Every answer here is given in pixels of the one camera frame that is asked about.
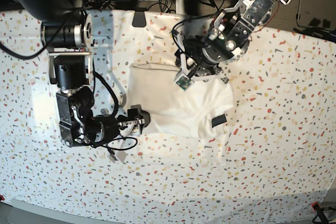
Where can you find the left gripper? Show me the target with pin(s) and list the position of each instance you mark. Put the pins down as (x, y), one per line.
(205, 60)

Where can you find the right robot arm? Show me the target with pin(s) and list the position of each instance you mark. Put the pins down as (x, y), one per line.
(66, 33)

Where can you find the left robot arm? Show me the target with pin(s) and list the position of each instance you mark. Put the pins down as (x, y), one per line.
(227, 39)

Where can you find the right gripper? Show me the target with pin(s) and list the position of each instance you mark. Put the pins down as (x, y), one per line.
(102, 130)

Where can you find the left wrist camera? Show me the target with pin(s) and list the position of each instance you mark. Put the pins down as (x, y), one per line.
(183, 81)

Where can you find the terrazzo patterned tablecloth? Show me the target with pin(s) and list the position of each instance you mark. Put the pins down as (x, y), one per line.
(275, 159)

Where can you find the black table clamp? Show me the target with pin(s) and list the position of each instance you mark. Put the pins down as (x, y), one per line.
(139, 20)

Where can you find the white printed T-shirt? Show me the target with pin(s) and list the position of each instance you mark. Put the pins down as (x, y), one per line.
(197, 112)

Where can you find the red clamp at right corner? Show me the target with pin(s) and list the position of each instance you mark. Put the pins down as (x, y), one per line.
(320, 216)

